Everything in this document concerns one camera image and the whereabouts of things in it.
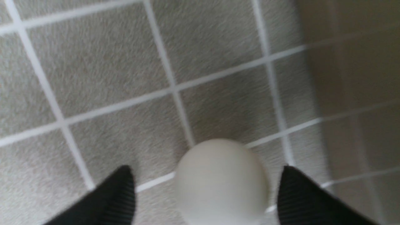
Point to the olive green plastic bin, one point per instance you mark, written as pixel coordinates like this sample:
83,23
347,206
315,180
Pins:
354,54

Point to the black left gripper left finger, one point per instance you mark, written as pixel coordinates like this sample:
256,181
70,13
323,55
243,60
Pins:
113,202

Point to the grey grid-pattern table mat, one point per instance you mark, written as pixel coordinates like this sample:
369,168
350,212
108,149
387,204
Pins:
89,85

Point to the white ping-pong ball with mark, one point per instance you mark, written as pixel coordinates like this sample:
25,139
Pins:
221,182

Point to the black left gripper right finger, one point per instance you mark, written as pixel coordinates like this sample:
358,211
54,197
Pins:
301,201

